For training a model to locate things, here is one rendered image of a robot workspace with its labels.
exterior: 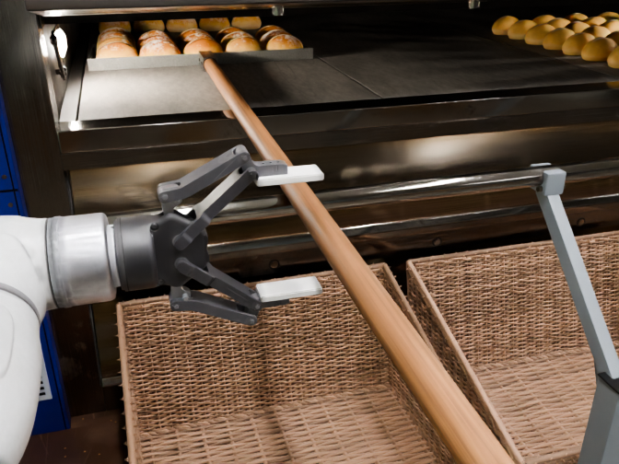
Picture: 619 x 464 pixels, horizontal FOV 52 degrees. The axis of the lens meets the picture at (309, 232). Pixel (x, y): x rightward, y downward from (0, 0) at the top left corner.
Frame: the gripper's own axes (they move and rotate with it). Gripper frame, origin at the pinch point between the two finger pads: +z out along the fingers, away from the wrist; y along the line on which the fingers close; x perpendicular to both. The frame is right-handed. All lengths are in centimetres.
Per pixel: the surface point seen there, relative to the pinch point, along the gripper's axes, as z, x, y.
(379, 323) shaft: 0.4, 19.6, -0.8
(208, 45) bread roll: 3, -102, -3
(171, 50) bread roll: -6, -102, -2
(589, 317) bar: 39.7, 0.0, 18.1
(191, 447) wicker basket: -14, -35, 60
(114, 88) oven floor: -20, -80, 1
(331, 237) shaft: 1.0, 4.5, -1.4
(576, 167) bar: 44.6, -14.3, 1.9
